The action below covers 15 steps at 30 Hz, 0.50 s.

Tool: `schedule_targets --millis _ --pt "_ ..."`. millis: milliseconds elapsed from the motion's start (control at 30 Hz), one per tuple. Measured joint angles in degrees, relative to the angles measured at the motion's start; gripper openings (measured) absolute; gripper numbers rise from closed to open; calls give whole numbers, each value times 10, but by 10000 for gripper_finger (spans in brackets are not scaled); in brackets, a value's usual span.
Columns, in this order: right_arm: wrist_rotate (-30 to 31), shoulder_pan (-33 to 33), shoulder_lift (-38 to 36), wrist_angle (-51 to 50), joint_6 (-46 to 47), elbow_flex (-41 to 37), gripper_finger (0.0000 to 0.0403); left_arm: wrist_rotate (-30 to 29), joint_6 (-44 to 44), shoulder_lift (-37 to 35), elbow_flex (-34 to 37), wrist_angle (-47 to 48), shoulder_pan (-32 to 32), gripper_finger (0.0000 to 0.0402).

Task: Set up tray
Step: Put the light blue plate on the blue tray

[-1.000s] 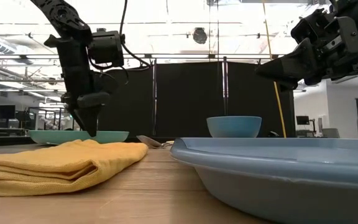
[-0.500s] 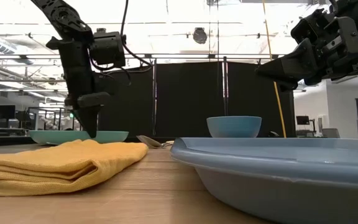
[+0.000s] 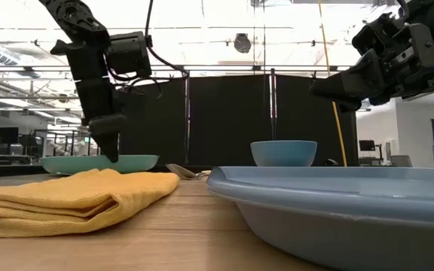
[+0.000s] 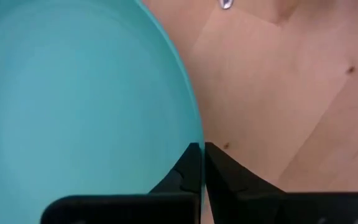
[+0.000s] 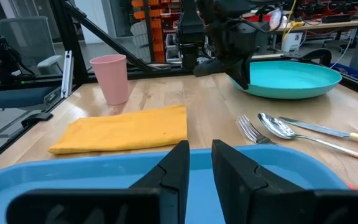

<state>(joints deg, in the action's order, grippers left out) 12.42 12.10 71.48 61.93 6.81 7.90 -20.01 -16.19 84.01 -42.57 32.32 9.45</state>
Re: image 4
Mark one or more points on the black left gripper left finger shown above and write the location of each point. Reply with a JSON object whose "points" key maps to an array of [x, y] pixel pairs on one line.
{"points": [[166, 208]]}

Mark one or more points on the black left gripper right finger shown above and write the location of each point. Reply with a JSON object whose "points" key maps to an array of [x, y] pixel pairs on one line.
{"points": [[244, 205]]}

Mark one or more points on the teal green plate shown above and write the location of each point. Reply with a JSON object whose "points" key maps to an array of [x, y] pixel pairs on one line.
{"points": [[73, 109]]}

